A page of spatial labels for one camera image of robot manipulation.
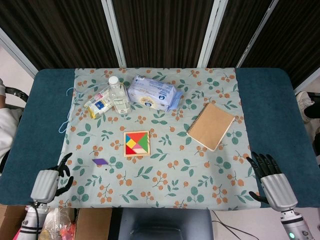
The black chair seat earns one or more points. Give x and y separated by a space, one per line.
165 225

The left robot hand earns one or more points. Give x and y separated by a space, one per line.
45 185

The flat brown cardboard sheet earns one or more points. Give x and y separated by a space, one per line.
11 220

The dark folding screen partition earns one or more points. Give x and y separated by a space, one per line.
162 30

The person in white clothes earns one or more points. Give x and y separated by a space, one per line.
7 130

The brown cardboard box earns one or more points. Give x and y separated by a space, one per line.
93 225

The white shoe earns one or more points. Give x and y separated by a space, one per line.
305 101

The yellow square tangram piece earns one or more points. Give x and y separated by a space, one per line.
131 143

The brown spiral notebook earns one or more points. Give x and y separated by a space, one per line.
211 126

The blue white tissue pack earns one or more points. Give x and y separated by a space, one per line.
152 91

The wooden tangram puzzle tray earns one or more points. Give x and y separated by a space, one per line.
149 142

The red triangle tangram piece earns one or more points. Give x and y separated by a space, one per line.
129 150

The white yellow small carton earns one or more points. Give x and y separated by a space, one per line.
98 105

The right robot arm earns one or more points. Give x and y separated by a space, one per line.
295 225

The orange large triangle tangram piece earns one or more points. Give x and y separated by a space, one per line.
137 136

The clear plastic bag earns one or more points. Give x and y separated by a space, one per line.
58 225

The floral patterned tablecloth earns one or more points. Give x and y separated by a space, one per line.
175 180

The blue small triangle tangram piece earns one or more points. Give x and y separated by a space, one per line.
128 140

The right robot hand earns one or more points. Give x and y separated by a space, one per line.
277 190

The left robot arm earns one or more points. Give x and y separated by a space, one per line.
28 225

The purple tangram piece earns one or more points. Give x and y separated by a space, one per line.
100 161

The green large triangle tangram piece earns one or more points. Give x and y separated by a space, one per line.
143 145

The clear plastic water bottle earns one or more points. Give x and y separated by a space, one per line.
120 96

